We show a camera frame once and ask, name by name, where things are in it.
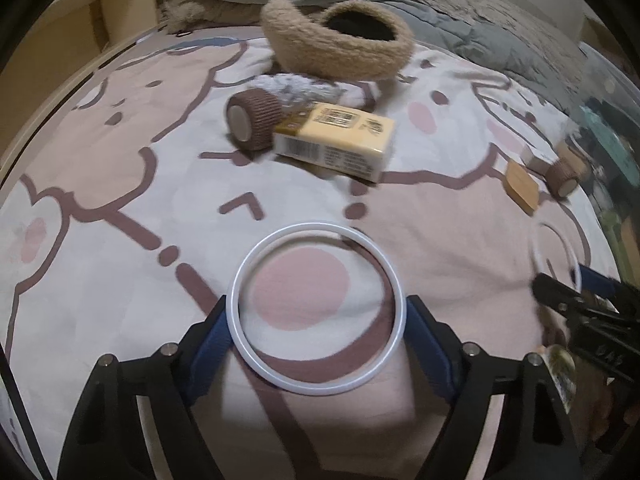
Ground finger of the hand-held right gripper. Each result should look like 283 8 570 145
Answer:
575 262 640 311
530 272 631 331

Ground large white ring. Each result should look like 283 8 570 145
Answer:
227 221 405 396

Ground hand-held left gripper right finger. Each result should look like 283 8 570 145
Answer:
405 295 583 480

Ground beige quilted pillow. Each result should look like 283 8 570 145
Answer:
440 0 588 81

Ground wooden block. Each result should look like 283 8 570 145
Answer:
504 161 541 216

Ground clear plastic bin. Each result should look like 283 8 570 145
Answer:
565 35 640 281

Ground yellow tissue packet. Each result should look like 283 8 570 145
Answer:
272 101 397 182

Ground grey fuzzy sock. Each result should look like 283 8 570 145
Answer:
252 72 381 111

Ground grey duvet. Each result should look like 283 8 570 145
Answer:
220 0 581 111

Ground brown bandage roll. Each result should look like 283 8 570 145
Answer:
225 87 283 152
545 152 591 198

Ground bear printed blanket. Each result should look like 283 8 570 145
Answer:
0 22 626 480

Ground wooden bed shelf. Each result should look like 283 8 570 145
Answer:
0 0 166 176

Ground brown plush cloth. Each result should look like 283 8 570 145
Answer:
160 0 261 36

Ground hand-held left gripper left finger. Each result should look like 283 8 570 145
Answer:
57 295 236 480

